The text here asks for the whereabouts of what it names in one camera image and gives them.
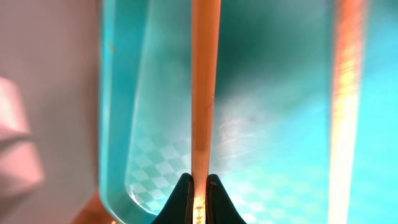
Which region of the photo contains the grey plastic dish rack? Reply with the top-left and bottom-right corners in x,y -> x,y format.
1,0 -> 100,223

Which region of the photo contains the wooden chopstick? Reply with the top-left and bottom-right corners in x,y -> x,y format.
327,0 -> 367,224
192,0 -> 221,224

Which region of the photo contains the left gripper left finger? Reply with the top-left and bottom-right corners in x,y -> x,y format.
151,173 -> 193,224

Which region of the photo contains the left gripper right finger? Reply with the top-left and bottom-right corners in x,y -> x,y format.
205,174 -> 246,224

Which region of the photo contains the teal serving tray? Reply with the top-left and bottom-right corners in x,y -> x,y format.
99,0 -> 397,223

